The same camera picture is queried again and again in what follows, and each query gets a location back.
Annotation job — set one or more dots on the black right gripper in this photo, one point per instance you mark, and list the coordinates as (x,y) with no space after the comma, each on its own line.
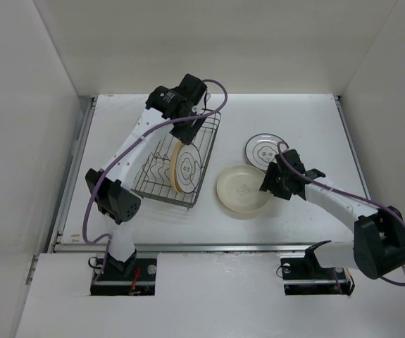
(273,170)

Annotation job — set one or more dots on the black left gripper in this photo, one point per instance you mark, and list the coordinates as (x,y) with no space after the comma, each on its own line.
(185,134)

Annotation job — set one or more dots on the beige yellow plate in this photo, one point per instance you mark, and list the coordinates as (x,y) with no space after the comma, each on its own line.
(173,167)

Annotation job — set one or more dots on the white plate dark rim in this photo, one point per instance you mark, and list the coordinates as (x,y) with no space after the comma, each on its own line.
(261,149)

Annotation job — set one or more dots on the white plate black pattern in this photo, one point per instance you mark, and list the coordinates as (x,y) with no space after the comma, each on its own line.
(189,170)

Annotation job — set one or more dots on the cream yellow plate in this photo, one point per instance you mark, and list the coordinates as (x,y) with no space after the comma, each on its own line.
(238,187)

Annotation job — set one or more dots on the grey wire dish rack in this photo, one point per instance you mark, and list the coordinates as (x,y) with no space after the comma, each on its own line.
(153,179)

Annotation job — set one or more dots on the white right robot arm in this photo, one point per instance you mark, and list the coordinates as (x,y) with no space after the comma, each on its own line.
(378,244)

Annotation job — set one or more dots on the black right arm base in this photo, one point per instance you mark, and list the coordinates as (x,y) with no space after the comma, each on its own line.
(302,275)

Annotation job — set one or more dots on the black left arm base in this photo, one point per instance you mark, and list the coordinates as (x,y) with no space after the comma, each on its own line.
(140,279)

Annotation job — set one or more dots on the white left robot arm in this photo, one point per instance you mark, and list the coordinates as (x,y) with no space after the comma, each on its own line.
(178,111)

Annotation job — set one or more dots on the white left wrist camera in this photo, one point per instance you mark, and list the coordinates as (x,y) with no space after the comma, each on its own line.
(202,106)

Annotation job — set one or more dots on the aluminium table edge rail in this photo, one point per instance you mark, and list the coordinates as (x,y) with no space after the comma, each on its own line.
(313,124)

